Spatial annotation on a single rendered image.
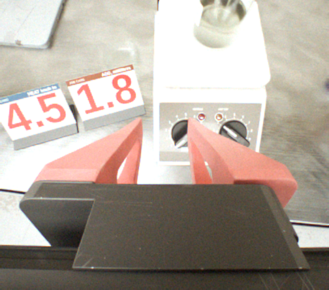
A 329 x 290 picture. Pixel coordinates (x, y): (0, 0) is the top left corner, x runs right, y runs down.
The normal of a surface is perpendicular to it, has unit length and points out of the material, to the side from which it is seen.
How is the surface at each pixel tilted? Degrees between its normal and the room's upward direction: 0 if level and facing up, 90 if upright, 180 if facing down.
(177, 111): 30
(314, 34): 0
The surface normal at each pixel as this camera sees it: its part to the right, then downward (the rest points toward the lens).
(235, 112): 0.01, 0.25
